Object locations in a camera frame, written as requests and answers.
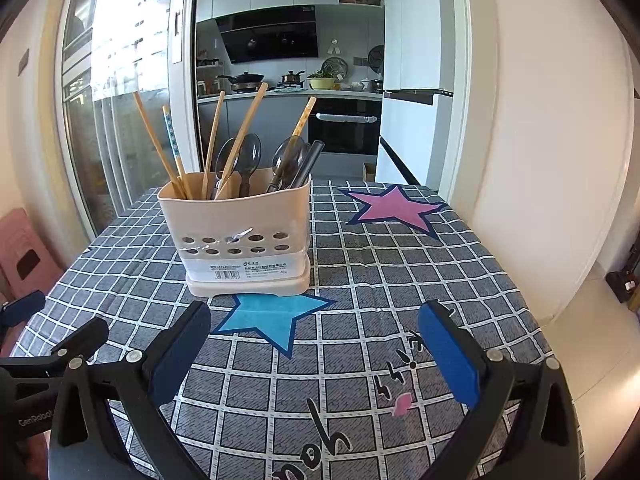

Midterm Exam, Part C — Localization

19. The pink plastic stool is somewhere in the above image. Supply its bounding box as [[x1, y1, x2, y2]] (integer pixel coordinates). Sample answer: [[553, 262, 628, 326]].
[[0, 207, 65, 306]]

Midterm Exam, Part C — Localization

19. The black translucent plastic spoon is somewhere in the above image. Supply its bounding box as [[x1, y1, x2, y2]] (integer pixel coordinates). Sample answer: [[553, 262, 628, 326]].
[[212, 136, 240, 200], [266, 135, 303, 195], [280, 136, 312, 191], [234, 132, 263, 200]]

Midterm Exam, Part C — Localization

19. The grey checkered star tablecloth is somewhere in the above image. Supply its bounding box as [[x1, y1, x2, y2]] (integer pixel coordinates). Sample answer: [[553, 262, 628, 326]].
[[10, 177, 583, 480]]

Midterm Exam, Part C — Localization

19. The grey kitchen counter cabinet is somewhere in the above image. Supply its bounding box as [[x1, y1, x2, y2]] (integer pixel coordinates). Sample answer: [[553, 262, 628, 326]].
[[196, 89, 383, 181]]

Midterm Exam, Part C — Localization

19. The beige plastic utensil holder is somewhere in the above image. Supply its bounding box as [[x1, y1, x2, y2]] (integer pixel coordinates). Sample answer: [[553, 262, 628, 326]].
[[157, 172, 313, 298]]

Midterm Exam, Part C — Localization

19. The yellow basin with greens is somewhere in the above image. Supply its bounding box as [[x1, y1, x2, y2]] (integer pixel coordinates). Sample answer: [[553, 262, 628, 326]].
[[306, 71, 337, 92]]

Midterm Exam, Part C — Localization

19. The black floor appliance base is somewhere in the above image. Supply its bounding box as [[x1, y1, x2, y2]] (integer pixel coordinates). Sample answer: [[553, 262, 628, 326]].
[[606, 270, 640, 303]]

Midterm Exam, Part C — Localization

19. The white refrigerator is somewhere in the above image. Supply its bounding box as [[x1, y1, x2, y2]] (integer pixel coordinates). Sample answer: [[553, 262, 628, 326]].
[[375, 0, 455, 192]]

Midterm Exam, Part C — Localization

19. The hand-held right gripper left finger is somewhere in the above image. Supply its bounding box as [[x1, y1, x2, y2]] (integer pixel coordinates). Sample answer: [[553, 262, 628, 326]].
[[47, 301, 212, 480]]

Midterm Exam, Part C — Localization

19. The black wok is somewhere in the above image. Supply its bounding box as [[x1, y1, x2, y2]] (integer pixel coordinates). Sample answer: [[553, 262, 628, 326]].
[[217, 72, 266, 93]]

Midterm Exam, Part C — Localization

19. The sliding glass door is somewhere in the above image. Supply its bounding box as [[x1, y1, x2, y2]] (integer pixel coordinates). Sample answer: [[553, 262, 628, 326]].
[[55, 0, 201, 243]]

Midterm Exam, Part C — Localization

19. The black built-in oven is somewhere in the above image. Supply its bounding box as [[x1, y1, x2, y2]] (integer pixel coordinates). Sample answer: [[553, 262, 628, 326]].
[[307, 97, 383, 157]]

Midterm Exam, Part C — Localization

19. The black slanted bar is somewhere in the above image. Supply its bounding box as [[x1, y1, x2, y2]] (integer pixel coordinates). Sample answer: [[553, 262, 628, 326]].
[[378, 136, 422, 187]]

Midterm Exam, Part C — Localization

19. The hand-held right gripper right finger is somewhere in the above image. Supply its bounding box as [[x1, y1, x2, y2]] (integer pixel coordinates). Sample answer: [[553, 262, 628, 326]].
[[417, 301, 583, 480]]

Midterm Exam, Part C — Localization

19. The black range hood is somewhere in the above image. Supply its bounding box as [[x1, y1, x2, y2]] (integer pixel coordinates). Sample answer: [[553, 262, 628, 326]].
[[215, 6, 321, 65]]

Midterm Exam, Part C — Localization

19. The black plastic fork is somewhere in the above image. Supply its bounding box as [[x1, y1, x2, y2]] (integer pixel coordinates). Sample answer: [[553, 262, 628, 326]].
[[295, 139, 327, 190]]

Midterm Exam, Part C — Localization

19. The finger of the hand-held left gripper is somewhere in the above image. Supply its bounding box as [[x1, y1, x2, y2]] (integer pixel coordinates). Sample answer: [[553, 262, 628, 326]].
[[0, 291, 46, 333], [47, 316, 110, 367]]

